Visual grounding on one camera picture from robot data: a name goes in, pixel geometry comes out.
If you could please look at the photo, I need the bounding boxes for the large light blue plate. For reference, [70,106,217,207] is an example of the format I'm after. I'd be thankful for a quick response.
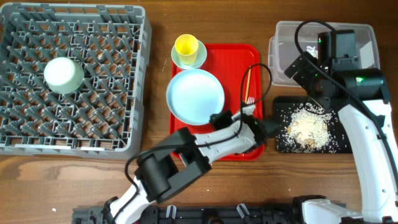
[166,69,225,126]

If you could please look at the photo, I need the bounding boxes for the rice and food scraps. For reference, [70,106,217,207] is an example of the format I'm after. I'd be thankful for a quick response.
[281,104,346,154]

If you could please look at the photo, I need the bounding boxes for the green bowl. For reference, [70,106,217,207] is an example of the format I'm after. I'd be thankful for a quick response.
[44,57,85,95]

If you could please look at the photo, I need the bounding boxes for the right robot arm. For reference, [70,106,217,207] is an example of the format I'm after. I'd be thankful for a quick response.
[284,52,397,223]

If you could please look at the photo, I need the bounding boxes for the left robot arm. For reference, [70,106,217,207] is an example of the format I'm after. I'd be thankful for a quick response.
[103,110,280,223]

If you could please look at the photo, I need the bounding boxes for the clear plastic waste bin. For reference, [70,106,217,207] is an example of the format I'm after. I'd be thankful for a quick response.
[268,21,381,87]

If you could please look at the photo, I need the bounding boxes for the grey plastic dishwasher rack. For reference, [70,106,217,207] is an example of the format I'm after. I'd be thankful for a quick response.
[1,2,152,159]

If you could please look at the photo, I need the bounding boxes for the white plastic fork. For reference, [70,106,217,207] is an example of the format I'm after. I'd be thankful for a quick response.
[246,97,255,105]

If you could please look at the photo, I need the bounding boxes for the black plastic tray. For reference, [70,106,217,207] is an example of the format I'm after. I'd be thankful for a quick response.
[272,95,354,154]

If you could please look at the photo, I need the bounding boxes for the wooden chopstick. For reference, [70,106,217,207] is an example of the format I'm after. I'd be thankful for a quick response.
[245,68,251,104]

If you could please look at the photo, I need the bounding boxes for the small light blue bowl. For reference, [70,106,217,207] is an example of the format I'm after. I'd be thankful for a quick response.
[171,40,207,70]

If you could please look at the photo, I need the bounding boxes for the yellow plastic cup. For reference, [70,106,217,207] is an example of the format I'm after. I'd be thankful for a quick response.
[174,34,199,65]

